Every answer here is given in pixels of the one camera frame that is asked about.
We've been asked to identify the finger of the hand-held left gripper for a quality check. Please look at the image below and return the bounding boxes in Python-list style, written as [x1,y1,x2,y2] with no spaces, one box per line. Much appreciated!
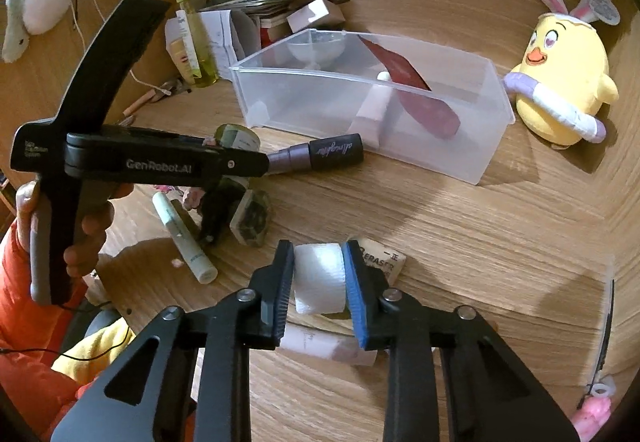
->
[219,148,271,182]

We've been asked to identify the dark grey cosmetic tube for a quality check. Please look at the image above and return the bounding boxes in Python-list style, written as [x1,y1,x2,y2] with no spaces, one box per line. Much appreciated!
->
[267,133,364,171]

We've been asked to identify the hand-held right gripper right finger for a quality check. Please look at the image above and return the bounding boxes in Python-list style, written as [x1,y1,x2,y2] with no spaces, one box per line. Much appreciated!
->
[342,239,586,442]

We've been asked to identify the black cable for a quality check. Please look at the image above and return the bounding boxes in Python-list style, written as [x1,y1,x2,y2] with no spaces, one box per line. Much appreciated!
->
[0,299,131,363]

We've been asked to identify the clear glass bowl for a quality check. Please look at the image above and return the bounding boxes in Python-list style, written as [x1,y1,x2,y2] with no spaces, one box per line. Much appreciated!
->
[287,32,348,71]

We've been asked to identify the stack of books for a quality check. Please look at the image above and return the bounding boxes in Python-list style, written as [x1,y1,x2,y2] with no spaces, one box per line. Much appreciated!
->
[200,0,321,17]

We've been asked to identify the red toothpaste tube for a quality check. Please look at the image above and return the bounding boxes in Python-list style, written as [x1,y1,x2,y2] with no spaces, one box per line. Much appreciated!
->
[357,34,462,140]

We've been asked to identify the small yellow cream tube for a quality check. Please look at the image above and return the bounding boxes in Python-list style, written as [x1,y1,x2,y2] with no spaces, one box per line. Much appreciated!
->
[169,38,197,84]

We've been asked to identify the green round jar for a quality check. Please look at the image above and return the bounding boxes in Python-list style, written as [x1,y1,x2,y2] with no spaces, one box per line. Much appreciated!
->
[212,123,262,155]

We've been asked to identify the pale mint cosmetic tube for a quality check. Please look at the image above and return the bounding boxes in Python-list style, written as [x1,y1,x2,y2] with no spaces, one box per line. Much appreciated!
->
[152,192,218,284]

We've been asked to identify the white cosmetic tube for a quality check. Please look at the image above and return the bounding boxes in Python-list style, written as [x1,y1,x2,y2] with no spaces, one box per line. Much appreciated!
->
[282,324,378,368]

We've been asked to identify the white small bottle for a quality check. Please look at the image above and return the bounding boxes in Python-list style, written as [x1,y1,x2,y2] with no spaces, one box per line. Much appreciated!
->
[347,71,393,148]

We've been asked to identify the white paper roll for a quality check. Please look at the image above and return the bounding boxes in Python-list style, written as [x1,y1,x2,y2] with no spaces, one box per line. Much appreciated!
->
[292,242,348,315]

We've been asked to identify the yellow chick plush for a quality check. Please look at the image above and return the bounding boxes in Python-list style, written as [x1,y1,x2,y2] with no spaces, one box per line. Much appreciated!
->
[502,0,622,150]

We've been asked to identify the clear plastic bin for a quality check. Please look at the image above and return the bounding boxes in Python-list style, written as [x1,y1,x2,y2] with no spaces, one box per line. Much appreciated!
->
[228,28,516,186]

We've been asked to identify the white small box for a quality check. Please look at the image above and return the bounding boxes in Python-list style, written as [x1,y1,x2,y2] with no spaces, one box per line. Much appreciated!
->
[286,0,346,34]

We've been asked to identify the red box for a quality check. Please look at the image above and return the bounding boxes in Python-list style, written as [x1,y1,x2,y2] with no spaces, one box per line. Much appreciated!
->
[257,14,291,48]

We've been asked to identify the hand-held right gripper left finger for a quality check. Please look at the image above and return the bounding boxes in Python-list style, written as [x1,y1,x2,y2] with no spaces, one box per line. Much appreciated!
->
[50,239,296,442]

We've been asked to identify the dark small bottle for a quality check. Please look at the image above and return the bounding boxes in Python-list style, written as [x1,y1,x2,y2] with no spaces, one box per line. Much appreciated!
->
[199,179,238,244]

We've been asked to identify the dark hair clip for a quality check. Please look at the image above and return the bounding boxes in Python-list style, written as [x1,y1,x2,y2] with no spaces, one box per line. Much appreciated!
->
[152,78,193,97]

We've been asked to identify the pale green plush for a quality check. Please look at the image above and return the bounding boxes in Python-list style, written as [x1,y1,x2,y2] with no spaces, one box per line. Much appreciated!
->
[0,0,28,63]

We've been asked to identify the black thin strip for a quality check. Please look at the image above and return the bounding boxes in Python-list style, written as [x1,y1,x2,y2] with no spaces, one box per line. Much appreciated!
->
[592,267,616,388]

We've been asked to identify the yellow cloth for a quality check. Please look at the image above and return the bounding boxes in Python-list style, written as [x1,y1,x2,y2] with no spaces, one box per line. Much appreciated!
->
[50,319,136,385]

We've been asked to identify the eraser in paper sleeve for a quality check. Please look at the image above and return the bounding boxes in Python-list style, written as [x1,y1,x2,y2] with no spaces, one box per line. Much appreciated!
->
[360,238,407,285]

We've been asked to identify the folded white papers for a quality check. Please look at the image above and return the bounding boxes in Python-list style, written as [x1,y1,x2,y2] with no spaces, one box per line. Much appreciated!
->
[165,9,261,69]

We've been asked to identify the wrapped green soap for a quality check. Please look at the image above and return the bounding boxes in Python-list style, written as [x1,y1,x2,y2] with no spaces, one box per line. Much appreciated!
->
[229,189,272,248]

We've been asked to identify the person's left hand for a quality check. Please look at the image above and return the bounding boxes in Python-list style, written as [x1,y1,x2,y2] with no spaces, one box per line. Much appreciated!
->
[15,179,136,280]

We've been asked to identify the yellow-green spray bottle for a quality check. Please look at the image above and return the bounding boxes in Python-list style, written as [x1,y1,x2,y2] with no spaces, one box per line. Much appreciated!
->
[173,0,221,89]

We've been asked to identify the pink plush toy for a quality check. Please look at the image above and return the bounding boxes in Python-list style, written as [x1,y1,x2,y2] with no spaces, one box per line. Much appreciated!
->
[572,394,613,442]

